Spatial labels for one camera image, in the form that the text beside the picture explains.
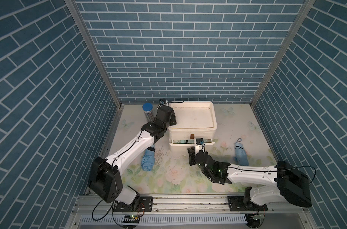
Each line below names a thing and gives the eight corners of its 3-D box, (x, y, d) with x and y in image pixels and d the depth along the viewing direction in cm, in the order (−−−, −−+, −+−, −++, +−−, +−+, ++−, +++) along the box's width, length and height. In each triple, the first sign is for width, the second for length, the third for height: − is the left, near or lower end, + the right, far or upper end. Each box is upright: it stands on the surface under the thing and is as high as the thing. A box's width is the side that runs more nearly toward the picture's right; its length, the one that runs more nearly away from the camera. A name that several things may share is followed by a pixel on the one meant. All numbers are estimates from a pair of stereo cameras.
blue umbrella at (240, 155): (235, 165, 90) (237, 163, 87) (229, 141, 101) (230, 138, 99) (248, 165, 90) (250, 163, 87) (240, 141, 101) (241, 138, 99)
